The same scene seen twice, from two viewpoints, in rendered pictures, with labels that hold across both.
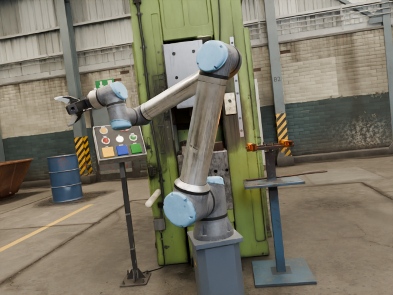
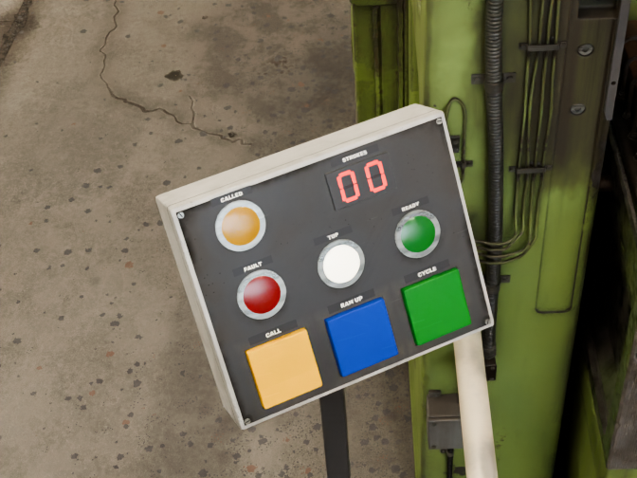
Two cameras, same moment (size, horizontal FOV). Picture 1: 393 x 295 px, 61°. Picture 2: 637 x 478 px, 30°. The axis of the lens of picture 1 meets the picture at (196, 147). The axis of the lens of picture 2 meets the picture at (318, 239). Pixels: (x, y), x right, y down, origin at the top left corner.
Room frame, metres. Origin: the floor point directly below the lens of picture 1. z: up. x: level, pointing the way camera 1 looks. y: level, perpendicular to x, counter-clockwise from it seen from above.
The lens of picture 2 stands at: (1.54, 0.56, 2.11)
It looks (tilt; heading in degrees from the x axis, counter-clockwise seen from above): 47 degrees down; 1
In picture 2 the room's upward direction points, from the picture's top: 5 degrees counter-clockwise
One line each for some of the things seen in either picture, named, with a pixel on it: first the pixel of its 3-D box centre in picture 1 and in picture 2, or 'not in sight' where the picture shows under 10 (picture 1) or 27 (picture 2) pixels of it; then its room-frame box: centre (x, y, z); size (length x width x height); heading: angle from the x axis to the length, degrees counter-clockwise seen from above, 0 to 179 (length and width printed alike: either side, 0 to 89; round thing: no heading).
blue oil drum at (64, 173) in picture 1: (65, 177); not in sight; (6.71, 2.67, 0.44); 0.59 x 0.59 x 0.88
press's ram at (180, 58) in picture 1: (192, 72); not in sight; (2.80, -0.04, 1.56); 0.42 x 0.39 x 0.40; 177
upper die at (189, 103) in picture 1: (190, 103); not in sight; (2.80, 0.01, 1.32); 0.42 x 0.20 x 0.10; 177
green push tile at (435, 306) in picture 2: (135, 148); (435, 305); (2.46, 0.44, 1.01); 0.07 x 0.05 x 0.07; 112
